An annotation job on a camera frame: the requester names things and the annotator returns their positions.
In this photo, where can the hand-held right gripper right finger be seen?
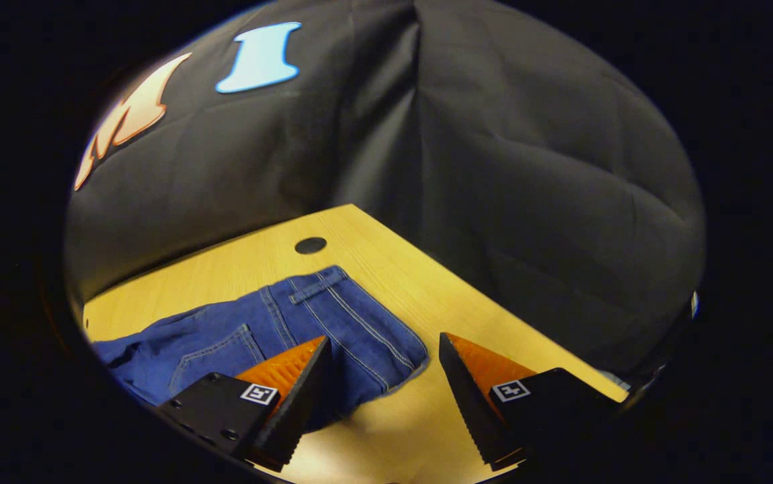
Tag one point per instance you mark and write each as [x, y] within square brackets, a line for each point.
[470, 410]

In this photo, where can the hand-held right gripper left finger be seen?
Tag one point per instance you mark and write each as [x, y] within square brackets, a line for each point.
[299, 410]

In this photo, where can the black backdrop cloth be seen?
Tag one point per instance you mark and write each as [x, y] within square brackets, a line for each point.
[494, 168]

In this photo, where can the blue denim jeans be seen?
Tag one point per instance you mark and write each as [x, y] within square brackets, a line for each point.
[333, 316]

